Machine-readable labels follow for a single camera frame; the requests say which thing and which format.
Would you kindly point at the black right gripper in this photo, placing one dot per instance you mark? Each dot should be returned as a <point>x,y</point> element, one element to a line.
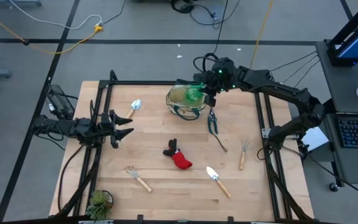
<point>221,74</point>

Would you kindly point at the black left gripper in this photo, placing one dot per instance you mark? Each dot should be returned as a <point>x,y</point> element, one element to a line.
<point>107,127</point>

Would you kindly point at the green spray bottle white trigger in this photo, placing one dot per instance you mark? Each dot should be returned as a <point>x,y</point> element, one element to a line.
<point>194,93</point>

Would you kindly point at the cream green canvas gardening bag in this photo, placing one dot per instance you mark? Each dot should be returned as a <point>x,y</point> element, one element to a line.
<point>179,109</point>

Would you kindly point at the red black garden glove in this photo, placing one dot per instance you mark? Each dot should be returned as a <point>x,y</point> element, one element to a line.
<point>182,161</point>

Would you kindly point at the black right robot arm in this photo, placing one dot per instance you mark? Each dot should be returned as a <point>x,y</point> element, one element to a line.
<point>291,93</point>

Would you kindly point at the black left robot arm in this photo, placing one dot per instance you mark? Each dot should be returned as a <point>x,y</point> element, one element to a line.
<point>61,127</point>

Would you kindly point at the potted green succulent plant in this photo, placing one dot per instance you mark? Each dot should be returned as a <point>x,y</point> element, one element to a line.
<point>98,203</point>

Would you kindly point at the white paper sheet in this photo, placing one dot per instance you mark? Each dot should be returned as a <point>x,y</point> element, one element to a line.
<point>314,138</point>

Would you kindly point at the grey side desk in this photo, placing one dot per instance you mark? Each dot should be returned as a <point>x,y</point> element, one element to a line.
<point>340,87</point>

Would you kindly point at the black desk caster wheel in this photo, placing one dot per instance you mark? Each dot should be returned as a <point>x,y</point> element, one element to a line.
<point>334,187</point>

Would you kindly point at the grey metal floor bar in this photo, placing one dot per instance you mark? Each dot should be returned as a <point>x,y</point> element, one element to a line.
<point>11,3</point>

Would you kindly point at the black aluminium table frame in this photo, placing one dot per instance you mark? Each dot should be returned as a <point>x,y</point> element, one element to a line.
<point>135,82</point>

